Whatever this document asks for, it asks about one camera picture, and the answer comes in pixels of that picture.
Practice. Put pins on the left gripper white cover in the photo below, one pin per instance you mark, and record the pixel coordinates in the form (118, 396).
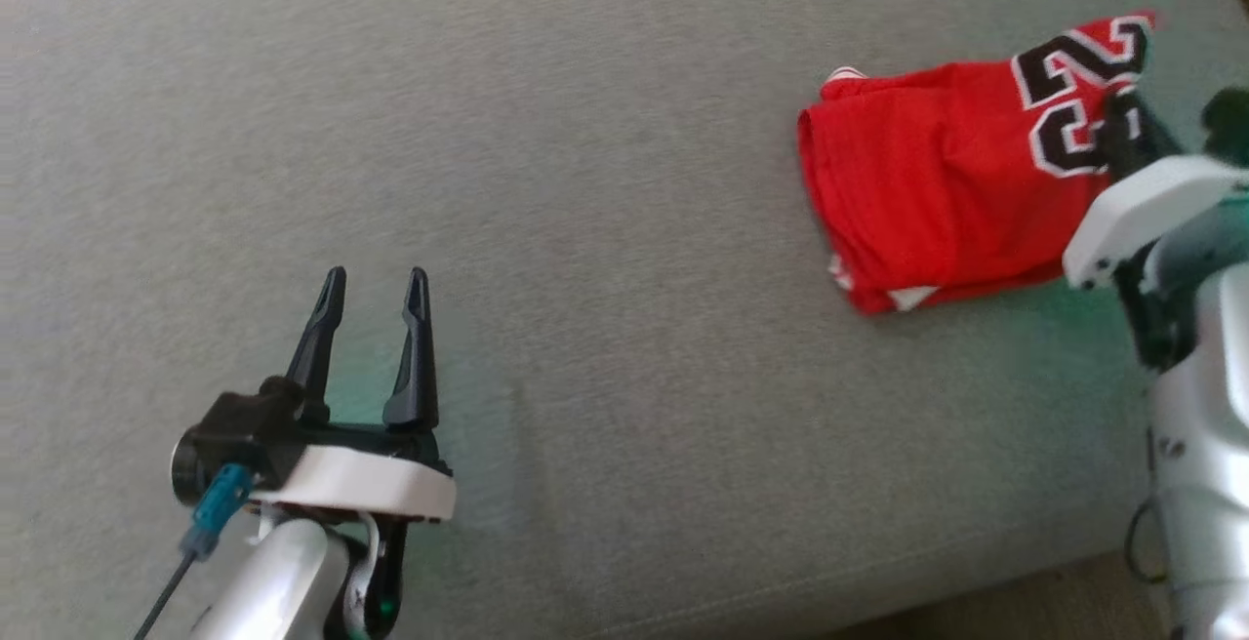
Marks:
(361, 484)

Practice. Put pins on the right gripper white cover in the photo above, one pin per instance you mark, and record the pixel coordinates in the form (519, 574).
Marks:
(1142, 206)

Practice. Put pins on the red basketball jersey white hem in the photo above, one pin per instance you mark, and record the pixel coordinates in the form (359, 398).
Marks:
(937, 181)

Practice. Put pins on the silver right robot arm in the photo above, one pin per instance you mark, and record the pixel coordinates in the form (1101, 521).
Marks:
(1210, 445)

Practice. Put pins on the large grey sofa chaise seat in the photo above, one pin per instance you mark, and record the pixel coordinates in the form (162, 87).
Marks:
(624, 250)

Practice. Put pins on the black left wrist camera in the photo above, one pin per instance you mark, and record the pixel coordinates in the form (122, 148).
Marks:
(234, 435)

